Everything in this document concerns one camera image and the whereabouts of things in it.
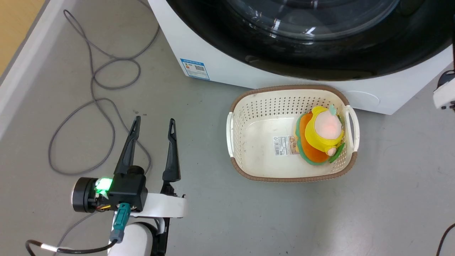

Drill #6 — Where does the round white filter cover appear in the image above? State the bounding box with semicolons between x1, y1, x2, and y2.
343;90;381;111

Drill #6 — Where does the yellow orange plush toy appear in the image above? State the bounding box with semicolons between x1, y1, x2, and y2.
295;104;346;166

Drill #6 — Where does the long grey floor cable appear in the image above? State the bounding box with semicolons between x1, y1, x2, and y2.
48;0;161;250

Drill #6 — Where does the black cable with teal plug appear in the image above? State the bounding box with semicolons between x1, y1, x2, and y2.
26;203;130;256

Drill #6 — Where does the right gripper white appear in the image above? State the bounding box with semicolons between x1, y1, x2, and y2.
433;44;455;111

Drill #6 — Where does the cream laundry basket brown rim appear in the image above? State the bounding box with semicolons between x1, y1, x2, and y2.
226;84;360;183

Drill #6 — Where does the white barcode label sticker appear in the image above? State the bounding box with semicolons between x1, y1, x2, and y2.
272;135;299;156

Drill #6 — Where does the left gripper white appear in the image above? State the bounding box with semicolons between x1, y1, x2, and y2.
72;116;188;218

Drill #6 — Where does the black round washing machine door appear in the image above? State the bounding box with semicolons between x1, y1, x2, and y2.
165;0;455;82

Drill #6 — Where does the white washing machine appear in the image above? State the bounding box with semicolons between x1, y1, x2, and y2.
148;0;455;116

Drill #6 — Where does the blue white energy label sticker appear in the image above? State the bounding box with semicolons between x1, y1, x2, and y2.
180;58;210;81

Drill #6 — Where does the thin black cable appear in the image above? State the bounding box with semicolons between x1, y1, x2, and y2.
436;223;455;256

